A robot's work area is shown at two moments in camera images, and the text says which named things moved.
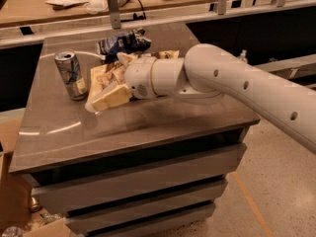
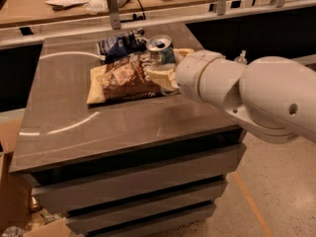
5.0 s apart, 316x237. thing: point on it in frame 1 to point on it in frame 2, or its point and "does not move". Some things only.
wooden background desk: x=34 y=3 does not move
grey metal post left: x=115 y=14 does not move
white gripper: x=138 y=76 to x=188 y=74
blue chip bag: x=132 y=41 does not move
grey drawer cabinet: x=151 y=167 does not move
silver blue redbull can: x=72 y=74 to x=162 y=53
